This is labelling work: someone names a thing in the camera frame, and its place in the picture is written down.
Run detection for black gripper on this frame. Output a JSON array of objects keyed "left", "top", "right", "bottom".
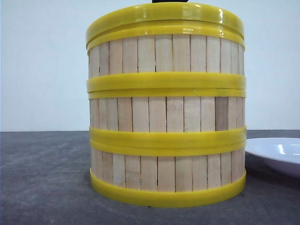
[{"left": 152, "top": 0, "right": 188, "bottom": 3}]

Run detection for bamboo steamer basket bottom tier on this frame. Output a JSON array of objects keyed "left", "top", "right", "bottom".
[{"left": 90, "top": 149, "right": 246, "bottom": 208}]

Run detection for white plate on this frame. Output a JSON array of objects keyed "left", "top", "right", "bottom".
[{"left": 246, "top": 137, "right": 300, "bottom": 179}]

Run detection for bamboo steamer basket tier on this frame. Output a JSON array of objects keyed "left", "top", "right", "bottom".
[
  {"left": 90, "top": 92, "right": 246, "bottom": 148},
  {"left": 90, "top": 149, "right": 246, "bottom": 208}
]

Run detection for woven bamboo steamer lid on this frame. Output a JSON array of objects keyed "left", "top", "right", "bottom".
[{"left": 86, "top": 2, "right": 244, "bottom": 50}]

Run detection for bamboo steamer basket single bun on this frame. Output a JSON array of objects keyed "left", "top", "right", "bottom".
[{"left": 87, "top": 23, "right": 246, "bottom": 98}]

